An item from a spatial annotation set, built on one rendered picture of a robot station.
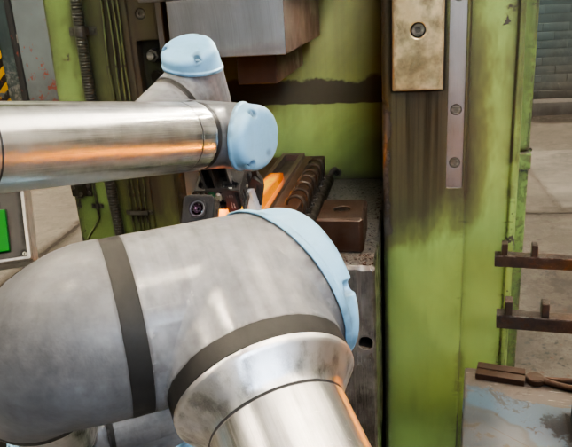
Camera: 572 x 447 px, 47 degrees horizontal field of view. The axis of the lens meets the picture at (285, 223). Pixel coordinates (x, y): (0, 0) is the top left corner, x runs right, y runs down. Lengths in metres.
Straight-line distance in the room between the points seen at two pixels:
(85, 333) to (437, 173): 0.98
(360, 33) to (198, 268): 1.23
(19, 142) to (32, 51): 7.47
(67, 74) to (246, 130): 0.76
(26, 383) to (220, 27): 0.83
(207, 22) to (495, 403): 0.80
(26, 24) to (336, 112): 6.61
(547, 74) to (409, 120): 6.01
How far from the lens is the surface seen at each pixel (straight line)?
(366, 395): 1.26
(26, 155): 0.56
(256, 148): 0.72
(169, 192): 1.39
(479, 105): 1.26
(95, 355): 0.38
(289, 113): 1.62
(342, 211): 1.21
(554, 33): 7.21
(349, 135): 1.62
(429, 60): 1.22
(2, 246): 1.22
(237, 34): 1.13
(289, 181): 1.37
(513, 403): 1.20
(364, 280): 1.14
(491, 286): 1.38
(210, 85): 0.87
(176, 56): 0.86
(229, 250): 0.40
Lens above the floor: 1.37
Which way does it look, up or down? 20 degrees down
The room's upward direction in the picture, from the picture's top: 4 degrees counter-clockwise
